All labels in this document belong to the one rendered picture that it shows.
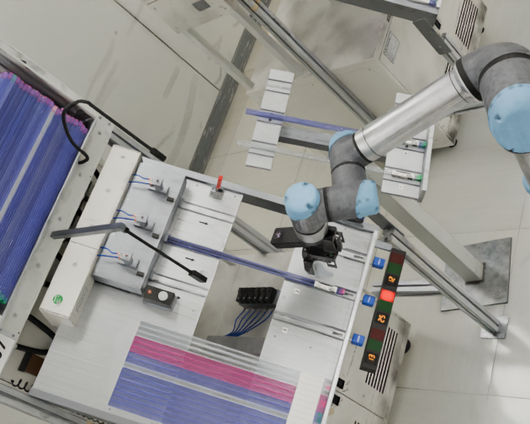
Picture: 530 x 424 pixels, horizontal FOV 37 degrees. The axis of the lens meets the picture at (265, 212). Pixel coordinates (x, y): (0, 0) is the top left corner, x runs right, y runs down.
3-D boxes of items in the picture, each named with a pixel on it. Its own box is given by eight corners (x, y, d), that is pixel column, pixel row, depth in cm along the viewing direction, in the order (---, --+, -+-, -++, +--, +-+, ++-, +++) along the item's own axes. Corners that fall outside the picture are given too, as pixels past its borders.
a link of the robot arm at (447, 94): (507, 7, 150) (315, 135, 175) (521, 41, 143) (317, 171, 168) (537, 42, 156) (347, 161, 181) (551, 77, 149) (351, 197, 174)
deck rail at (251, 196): (376, 235, 217) (379, 225, 211) (374, 241, 216) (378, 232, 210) (135, 164, 224) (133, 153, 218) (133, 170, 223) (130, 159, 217)
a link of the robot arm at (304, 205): (323, 208, 158) (282, 214, 160) (331, 232, 168) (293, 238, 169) (320, 175, 162) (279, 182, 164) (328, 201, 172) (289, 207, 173)
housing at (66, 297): (146, 175, 223) (140, 151, 211) (79, 334, 204) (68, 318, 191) (120, 167, 224) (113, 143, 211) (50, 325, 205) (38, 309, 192)
